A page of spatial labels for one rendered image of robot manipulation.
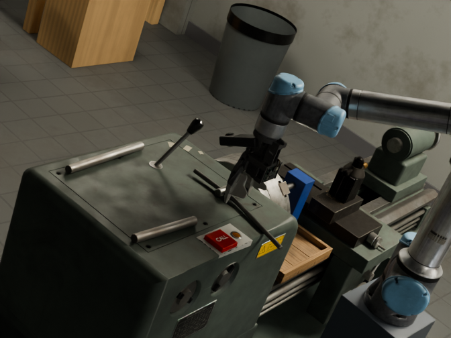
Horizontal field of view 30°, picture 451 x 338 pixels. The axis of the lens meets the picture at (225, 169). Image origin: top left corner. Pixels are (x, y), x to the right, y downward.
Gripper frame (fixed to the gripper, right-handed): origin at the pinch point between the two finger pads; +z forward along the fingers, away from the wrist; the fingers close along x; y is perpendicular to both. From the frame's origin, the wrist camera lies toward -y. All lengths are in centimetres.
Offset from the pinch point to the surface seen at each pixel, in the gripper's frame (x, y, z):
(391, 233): 98, 13, 35
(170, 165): -4.0, -19.2, 2.3
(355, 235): 74, 9, 31
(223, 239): -17.8, 10.9, 1.1
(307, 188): 61, -8, 19
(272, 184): 26.6, -4.0, 6.2
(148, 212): -26.1, -6.2, 2.3
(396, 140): 132, -12, 17
